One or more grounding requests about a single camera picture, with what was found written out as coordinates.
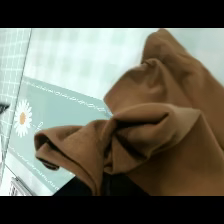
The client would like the silver frame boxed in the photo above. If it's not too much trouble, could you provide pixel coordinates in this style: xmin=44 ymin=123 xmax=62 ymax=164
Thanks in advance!
xmin=0 ymin=163 xmax=34 ymax=197

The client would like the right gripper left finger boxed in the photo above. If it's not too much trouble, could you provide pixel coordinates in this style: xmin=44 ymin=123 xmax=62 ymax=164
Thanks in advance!
xmin=53 ymin=173 xmax=110 ymax=197

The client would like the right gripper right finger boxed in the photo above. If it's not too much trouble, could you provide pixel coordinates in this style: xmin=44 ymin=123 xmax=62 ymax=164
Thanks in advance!
xmin=107 ymin=172 xmax=149 ymax=197

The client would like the brown T-shirt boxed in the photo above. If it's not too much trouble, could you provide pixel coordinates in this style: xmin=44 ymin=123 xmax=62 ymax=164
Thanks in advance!
xmin=33 ymin=28 xmax=224 ymax=197

